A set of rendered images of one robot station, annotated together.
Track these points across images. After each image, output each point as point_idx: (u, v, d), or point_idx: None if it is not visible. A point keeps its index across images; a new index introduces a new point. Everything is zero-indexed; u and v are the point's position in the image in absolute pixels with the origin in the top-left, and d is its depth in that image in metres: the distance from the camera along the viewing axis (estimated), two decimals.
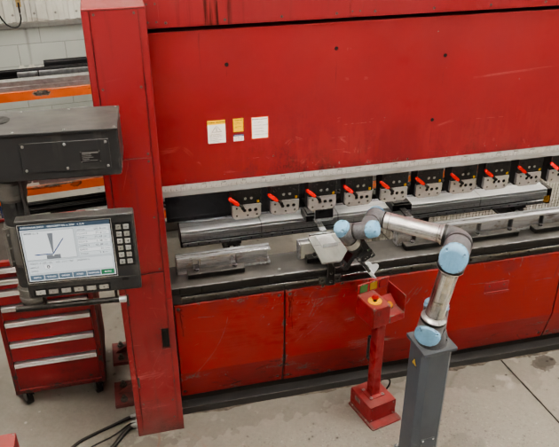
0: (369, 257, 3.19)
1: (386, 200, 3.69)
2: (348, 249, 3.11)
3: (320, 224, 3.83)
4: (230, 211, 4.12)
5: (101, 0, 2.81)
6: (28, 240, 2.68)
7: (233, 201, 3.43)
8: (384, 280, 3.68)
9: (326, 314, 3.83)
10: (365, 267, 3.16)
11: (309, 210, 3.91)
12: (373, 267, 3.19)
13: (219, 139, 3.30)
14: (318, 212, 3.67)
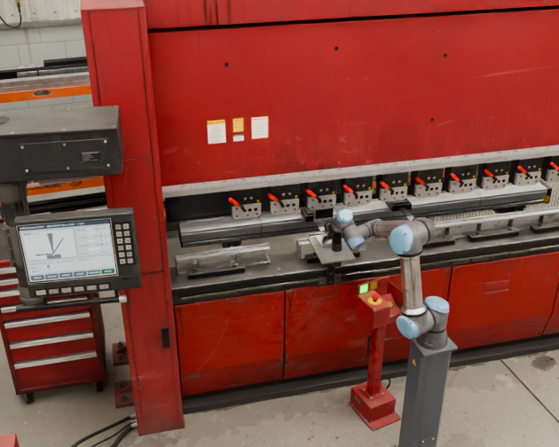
0: None
1: (386, 200, 3.69)
2: None
3: (320, 224, 3.83)
4: (230, 211, 4.12)
5: (101, 0, 2.81)
6: (28, 240, 2.68)
7: (233, 201, 3.43)
8: (384, 280, 3.68)
9: (326, 314, 3.83)
10: (342, 237, 3.59)
11: (309, 210, 3.91)
12: None
13: (219, 139, 3.30)
14: (318, 212, 3.67)
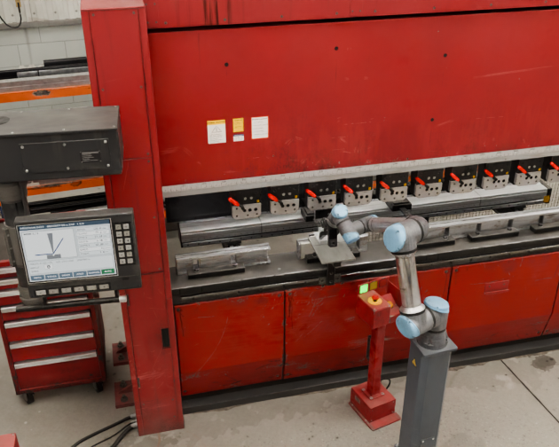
0: None
1: (386, 200, 3.69)
2: None
3: (320, 224, 3.83)
4: (230, 211, 4.12)
5: (101, 0, 2.81)
6: (28, 240, 2.68)
7: (233, 201, 3.43)
8: (384, 280, 3.68)
9: (326, 314, 3.83)
10: (339, 232, 3.62)
11: (309, 210, 3.91)
12: None
13: (219, 139, 3.30)
14: (318, 212, 3.67)
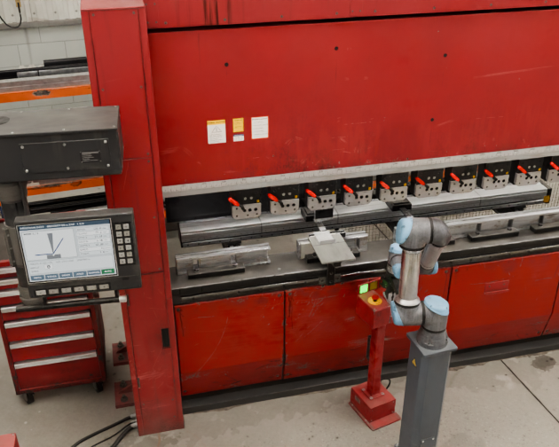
0: None
1: (386, 200, 3.69)
2: None
3: (320, 224, 3.83)
4: (230, 211, 4.12)
5: (101, 0, 2.81)
6: (28, 240, 2.68)
7: (233, 201, 3.43)
8: None
9: (326, 314, 3.83)
10: None
11: (309, 210, 3.91)
12: (391, 293, 3.64)
13: (219, 139, 3.30)
14: (318, 212, 3.67)
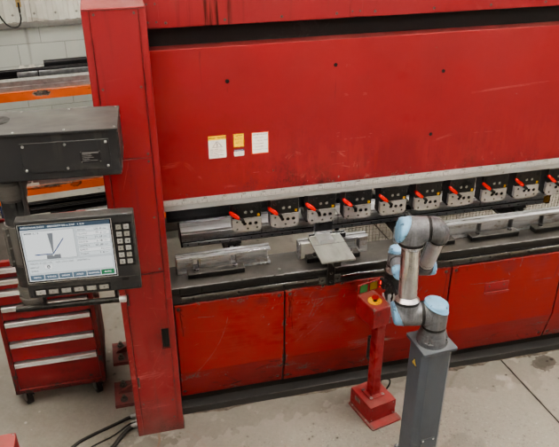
0: None
1: (385, 213, 3.73)
2: None
3: None
4: (230, 211, 4.12)
5: (101, 0, 2.81)
6: (28, 240, 2.68)
7: (234, 215, 3.47)
8: None
9: (326, 314, 3.83)
10: None
11: None
12: None
13: (220, 154, 3.34)
14: (318, 224, 3.70)
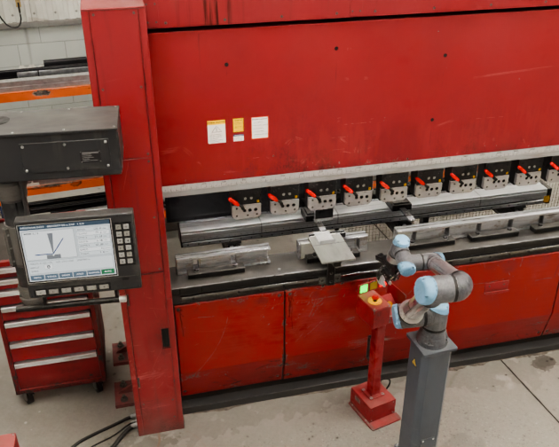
0: (385, 278, 3.40)
1: (386, 200, 3.69)
2: (388, 254, 3.34)
3: (320, 224, 3.83)
4: (230, 211, 4.12)
5: (101, 0, 2.81)
6: (28, 240, 2.68)
7: (233, 201, 3.43)
8: None
9: (326, 314, 3.83)
10: (376, 275, 3.42)
11: (309, 210, 3.91)
12: (382, 283, 3.44)
13: (219, 139, 3.30)
14: (318, 212, 3.67)
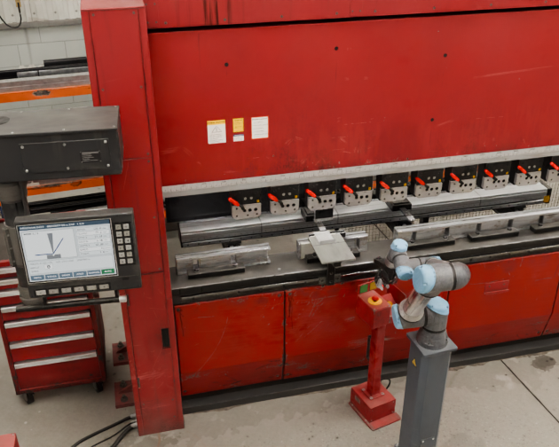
0: (383, 282, 3.43)
1: (386, 200, 3.69)
2: None
3: (320, 224, 3.83)
4: (230, 211, 4.12)
5: (101, 0, 2.81)
6: (28, 240, 2.68)
7: (233, 201, 3.43)
8: None
9: (326, 314, 3.83)
10: (374, 278, 3.45)
11: (309, 210, 3.91)
12: (380, 286, 3.47)
13: (219, 139, 3.30)
14: (318, 212, 3.67)
